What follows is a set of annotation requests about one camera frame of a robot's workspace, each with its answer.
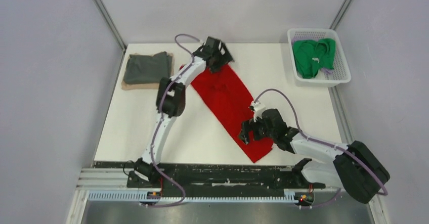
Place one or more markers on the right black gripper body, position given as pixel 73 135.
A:
pixel 260 131

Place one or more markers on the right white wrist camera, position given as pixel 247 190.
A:
pixel 258 109

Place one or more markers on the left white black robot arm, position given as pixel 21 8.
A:
pixel 170 104

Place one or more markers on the aluminium frame rail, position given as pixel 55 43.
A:
pixel 109 175

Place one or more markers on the red t-shirt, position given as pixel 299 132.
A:
pixel 219 103

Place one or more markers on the folded beige t-shirt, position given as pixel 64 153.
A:
pixel 129 86

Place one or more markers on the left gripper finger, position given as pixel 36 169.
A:
pixel 225 53
pixel 215 67

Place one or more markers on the white slotted cable duct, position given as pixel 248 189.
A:
pixel 218 197

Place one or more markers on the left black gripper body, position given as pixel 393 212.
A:
pixel 218 58

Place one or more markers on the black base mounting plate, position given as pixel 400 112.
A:
pixel 210 181

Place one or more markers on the white plastic basket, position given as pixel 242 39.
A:
pixel 341 73

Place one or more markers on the folded dark grey t-shirt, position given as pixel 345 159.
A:
pixel 147 67

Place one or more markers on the green t-shirt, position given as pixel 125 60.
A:
pixel 313 56

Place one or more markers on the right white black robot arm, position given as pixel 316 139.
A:
pixel 352 167

